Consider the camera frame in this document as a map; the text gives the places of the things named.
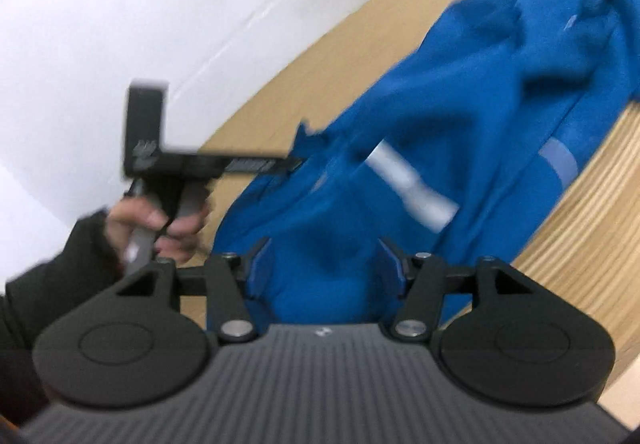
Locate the blue jacket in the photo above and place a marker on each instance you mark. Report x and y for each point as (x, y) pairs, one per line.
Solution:
(461, 150)

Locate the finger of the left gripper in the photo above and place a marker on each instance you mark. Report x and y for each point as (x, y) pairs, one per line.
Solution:
(262, 165)

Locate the person left hand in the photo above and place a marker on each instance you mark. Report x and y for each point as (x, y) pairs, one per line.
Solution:
(178, 240)

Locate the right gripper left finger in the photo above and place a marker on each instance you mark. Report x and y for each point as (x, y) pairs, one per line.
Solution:
(226, 277)

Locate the person black sleeve forearm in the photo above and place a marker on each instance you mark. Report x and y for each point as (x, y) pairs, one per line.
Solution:
(32, 301)

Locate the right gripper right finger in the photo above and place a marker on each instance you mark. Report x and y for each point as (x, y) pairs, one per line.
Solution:
(423, 277)

